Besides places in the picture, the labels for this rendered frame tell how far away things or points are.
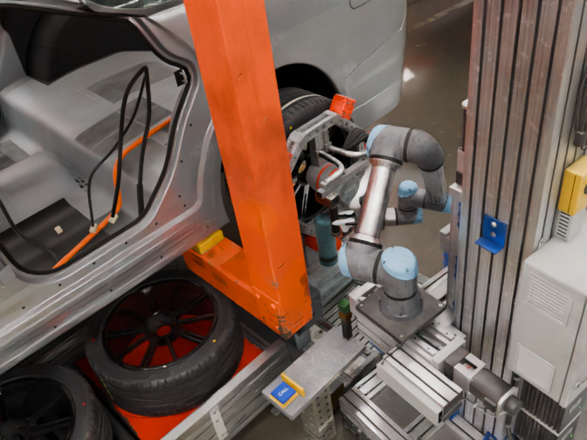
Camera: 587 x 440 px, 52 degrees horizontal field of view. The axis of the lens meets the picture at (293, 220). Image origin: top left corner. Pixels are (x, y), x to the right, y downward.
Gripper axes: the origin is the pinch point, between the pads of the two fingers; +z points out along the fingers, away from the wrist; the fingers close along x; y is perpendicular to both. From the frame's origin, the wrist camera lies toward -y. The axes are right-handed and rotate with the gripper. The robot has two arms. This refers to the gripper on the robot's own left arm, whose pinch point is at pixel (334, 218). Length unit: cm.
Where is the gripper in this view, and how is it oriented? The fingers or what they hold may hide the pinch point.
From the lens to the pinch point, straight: 247.5
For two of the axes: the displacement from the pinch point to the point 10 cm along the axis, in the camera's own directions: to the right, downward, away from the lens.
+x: -0.1, -6.3, 7.7
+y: 1.2, 7.7, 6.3
